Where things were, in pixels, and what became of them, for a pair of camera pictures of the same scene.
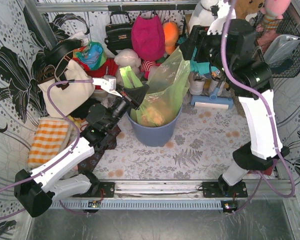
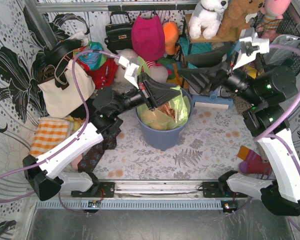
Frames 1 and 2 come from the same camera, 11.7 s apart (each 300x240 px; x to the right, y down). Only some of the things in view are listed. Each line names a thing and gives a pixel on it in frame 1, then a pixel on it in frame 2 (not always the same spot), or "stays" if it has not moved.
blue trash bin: [155, 136] to [164, 140]
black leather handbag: [119, 36] stays
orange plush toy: [171, 31] stays
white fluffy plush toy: [127, 57] stays
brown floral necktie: [88, 165] stays
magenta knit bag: [148, 37] stays
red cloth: [110, 67] stays
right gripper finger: [187, 47] to [199, 60]
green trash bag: [168, 88] to [144, 67]
